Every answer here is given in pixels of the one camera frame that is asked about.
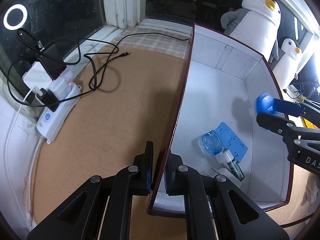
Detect white power strip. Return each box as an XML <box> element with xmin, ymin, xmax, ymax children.
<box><xmin>36</xmin><ymin>77</ymin><xmax>83</xmax><ymax>145</ymax></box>

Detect blue round tape measure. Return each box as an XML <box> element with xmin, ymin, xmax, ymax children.
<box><xmin>255</xmin><ymin>93</ymin><xmax>275</xmax><ymax>114</ymax></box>

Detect blue phone stand plate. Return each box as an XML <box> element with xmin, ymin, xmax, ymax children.
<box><xmin>213</xmin><ymin>122</ymin><xmax>248</xmax><ymax>163</ymax></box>

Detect white cable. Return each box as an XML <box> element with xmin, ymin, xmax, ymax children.
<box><xmin>3</xmin><ymin>86</ymin><xmax>43</xmax><ymax>228</ymax></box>

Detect white charger brick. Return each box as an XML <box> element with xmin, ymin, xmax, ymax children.
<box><xmin>22</xmin><ymin>61</ymin><xmax>53</xmax><ymax>89</ymax></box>

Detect green white tube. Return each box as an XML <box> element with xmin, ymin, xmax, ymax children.
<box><xmin>220</xmin><ymin>148</ymin><xmax>245</xmax><ymax>181</ymax></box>

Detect red box white interior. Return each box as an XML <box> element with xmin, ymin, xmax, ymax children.
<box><xmin>147</xmin><ymin>25</ymin><xmax>293</xmax><ymax>217</ymax></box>

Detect clear blue glass bottle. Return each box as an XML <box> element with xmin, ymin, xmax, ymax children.
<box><xmin>199</xmin><ymin>130</ymin><xmax>222</xmax><ymax>156</ymax></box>

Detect yellow fruit bowl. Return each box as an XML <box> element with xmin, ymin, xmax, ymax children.
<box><xmin>301</xmin><ymin>117</ymin><xmax>318</xmax><ymax>129</ymax></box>

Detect large penguin plush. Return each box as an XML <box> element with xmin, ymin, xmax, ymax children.
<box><xmin>220</xmin><ymin>0</ymin><xmax>281</xmax><ymax>62</ymax></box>

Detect small penguin plush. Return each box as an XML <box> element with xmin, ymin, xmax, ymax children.
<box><xmin>273</xmin><ymin>37</ymin><xmax>302</xmax><ymax>89</ymax></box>

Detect black plug adapter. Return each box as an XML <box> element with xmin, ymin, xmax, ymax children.
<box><xmin>33</xmin><ymin>87</ymin><xmax>59</xmax><ymax>112</ymax></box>

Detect black charger brick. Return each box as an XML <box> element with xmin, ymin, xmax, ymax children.
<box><xmin>35</xmin><ymin>43</ymin><xmax>66</xmax><ymax>80</ymax></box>

